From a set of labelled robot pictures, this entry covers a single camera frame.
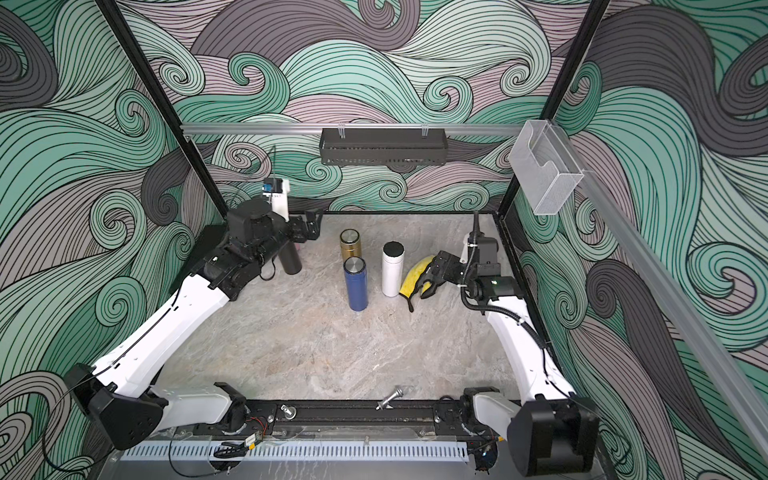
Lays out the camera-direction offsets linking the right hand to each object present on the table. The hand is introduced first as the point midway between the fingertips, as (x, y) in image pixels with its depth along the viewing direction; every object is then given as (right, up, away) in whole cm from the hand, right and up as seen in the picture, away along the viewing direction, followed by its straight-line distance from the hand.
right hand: (443, 265), depth 81 cm
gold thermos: (-26, +6, +4) cm, 27 cm away
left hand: (-37, +16, -11) cm, 41 cm away
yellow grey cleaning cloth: (-7, -5, +16) cm, 18 cm away
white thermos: (-14, +3, 0) cm, 14 cm away
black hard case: (-81, +7, +26) cm, 85 cm away
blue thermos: (-24, -1, -3) cm, 25 cm away
